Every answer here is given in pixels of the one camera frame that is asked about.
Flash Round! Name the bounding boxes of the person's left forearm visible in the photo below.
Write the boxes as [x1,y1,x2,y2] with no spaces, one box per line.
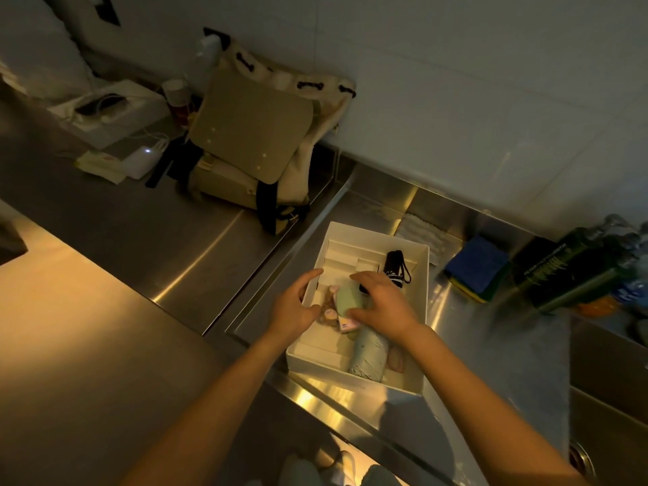
[119,331,300,486]

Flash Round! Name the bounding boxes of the clear bottle with orange liquid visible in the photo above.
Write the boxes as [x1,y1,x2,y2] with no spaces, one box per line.
[574,252,648,319]

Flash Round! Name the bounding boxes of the person's left hand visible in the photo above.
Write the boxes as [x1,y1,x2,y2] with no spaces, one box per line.
[265,267,325,345]

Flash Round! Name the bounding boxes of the white cardboard storage box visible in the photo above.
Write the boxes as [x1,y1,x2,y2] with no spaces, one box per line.
[285,221,431,396]

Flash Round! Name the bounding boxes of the person's right hand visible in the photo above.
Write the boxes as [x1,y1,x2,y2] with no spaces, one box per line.
[346,270,424,345]

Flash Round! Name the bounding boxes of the pale blue folding umbrella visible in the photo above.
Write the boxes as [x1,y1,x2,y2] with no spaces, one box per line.
[348,250,412,384]

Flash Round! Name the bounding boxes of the beige backpack with black straps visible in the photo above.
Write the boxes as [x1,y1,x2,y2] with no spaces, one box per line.
[146,27,357,236]

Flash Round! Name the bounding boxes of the person's right forearm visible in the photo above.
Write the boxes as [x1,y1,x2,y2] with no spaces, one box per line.
[402,323,591,486]

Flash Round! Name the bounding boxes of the white power bank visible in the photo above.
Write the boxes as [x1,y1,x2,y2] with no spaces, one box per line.
[121,138,169,180]

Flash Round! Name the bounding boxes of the blue and yellow sponge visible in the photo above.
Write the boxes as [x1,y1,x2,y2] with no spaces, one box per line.
[444,235,512,303]

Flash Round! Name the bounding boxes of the white striped dish cloth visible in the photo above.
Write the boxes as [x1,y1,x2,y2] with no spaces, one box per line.
[394,212,464,267]

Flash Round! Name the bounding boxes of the black wall socket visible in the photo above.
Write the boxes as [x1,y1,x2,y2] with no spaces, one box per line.
[93,0,122,27]

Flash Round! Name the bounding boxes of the red paper cup stack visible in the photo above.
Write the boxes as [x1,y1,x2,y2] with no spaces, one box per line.
[161,78,193,127]

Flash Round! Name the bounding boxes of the clear plastic bag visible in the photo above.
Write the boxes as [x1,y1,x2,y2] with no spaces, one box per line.
[184,34,223,97]

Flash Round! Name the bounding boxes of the small green earbuds case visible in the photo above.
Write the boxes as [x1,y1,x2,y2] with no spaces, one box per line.
[333,284,364,319]

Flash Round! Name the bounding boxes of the white flat box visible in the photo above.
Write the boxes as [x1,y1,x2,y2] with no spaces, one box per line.
[48,79,171,150]

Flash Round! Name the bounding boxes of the black smartphone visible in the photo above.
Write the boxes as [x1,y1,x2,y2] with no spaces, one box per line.
[74,93,128,117]

